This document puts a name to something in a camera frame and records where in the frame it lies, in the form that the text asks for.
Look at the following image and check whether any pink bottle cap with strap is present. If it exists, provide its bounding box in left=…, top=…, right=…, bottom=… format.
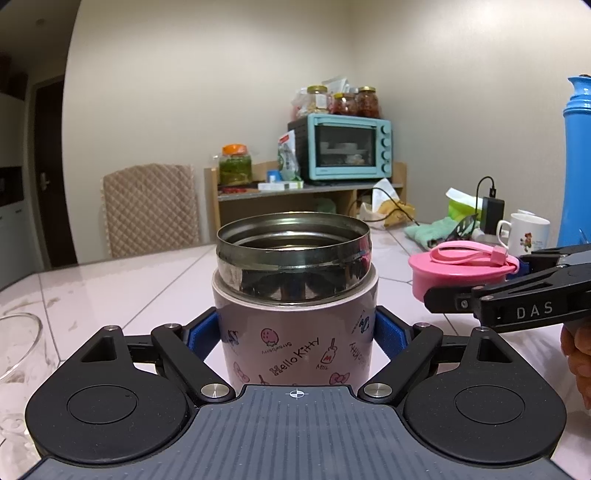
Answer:
left=407, top=240, right=521, bottom=302

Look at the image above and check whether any green tissue box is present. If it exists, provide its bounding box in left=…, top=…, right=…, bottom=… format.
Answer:
left=444, top=186, right=484, bottom=228

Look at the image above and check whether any black charger with cable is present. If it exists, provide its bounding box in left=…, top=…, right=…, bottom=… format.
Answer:
left=475, top=175, right=507, bottom=237

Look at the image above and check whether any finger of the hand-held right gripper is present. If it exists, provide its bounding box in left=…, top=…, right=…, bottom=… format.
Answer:
left=423, top=283, right=484, bottom=315
left=509, top=244, right=591, bottom=278

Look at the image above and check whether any wooden shelf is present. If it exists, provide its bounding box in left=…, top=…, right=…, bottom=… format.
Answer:
left=204, top=161, right=409, bottom=232

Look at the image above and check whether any glass jar with pale contents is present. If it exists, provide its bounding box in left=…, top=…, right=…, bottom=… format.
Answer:
left=306, top=85, right=330, bottom=115

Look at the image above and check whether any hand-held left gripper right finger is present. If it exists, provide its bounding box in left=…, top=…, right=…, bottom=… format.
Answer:
left=358, top=305, right=515, bottom=403

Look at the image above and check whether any pink printed steel bottle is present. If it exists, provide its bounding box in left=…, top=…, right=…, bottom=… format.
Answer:
left=211, top=211, right=380, bottom=389

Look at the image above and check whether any dark wooden door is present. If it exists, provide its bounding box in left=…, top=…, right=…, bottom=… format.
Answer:
left=33, top=75, right=78, bottom=269

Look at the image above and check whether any green cloth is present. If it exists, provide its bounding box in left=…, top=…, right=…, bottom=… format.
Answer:
left=404, top=216, right=477, bottom=246

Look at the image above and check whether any person's right hand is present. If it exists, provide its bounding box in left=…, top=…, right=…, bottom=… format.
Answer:
left=560, top=322, right=591, bottom=412

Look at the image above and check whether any chair with quilted beige cover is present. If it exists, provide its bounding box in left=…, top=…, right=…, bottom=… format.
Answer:
left=102, top=163, right=201, bottom=260

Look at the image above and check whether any blue thermos jug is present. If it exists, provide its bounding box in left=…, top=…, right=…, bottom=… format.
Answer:
left=555, top=74, right=591, bottom=248

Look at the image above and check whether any clear glass bowl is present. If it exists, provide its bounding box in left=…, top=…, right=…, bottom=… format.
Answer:
left=0, top=313, right=44, bottom=460

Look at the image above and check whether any white printed mug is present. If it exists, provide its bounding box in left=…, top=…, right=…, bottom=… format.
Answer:
left=495, top=213, right=551, bottom=258

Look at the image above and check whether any teal toaster oven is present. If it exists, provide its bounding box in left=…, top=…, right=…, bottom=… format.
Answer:
left=287, top=113, right=394, bottom=182

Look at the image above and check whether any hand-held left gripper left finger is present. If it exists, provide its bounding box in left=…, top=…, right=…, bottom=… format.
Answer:
left=81, top=310, right=236, bottom=403

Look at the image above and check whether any white plastic bag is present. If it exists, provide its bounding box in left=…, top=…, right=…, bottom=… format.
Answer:
left=359, top=177, right=417, bottom=230

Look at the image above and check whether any green jar with orange lid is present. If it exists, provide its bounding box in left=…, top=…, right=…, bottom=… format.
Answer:
left=218, top=144, right=254, bottom=187

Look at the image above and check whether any large jar with red contents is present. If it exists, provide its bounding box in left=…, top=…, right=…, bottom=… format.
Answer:
left=355, top=86, right=381, bottom=119

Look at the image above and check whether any small jar with red contents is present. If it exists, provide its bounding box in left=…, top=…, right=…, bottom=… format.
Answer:
left=331, top=92, right=357, bottom=116

